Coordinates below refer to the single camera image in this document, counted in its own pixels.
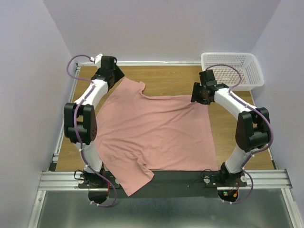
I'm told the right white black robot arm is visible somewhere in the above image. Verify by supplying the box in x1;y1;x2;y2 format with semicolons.
191;69;274;186

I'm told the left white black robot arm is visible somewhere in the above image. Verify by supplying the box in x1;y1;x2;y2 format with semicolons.
64;54;124;188

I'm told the front aluminium frame rail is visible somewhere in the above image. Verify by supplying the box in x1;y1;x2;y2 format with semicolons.
38;170;292;191

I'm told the pink printed t shirt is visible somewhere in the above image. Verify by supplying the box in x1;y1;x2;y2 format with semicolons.
94;78;218;196

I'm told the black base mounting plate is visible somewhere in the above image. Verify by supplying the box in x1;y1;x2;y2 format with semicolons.
74;170;247;205

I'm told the white plastic basket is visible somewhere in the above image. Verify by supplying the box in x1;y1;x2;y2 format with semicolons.
201;52;265;91

